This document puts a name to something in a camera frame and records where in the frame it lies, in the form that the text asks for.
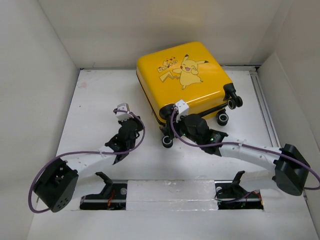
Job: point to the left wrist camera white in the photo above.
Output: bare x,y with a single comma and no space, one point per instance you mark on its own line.
122,112

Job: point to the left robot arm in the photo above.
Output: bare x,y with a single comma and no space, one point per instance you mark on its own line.
72,175

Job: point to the aluminium frame rail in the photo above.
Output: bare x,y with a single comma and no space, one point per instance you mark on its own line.
266,115

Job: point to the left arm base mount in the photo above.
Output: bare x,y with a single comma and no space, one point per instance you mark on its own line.
112,197

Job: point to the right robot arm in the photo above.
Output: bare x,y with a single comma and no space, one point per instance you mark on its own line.
283,168

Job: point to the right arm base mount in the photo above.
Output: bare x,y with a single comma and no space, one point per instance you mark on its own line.
229,195

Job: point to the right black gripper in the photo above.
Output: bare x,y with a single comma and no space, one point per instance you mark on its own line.
176,125

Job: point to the yellow hard-shell suitcase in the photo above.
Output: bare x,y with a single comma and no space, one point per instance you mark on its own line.
186,74

